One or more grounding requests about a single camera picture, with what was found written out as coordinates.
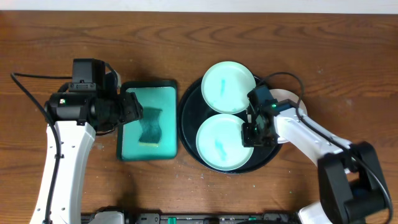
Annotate dark green sponge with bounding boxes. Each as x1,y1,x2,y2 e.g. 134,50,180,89
139,107,162,147

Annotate mint plate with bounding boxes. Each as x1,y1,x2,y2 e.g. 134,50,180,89
196,114,254,171
201,61,256,114

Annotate green rectangular tray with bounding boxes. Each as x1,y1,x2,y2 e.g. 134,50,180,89
116,80,178,162

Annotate white plate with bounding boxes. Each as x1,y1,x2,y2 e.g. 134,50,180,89
270,89,307,144

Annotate black round tray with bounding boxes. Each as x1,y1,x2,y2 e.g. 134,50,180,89
177,78,282,174

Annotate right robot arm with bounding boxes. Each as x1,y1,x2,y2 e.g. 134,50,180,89
242,101,394,223

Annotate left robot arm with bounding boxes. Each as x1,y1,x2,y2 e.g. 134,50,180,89
30,92,143,223

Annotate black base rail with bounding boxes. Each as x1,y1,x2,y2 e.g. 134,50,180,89
81,210,300,224

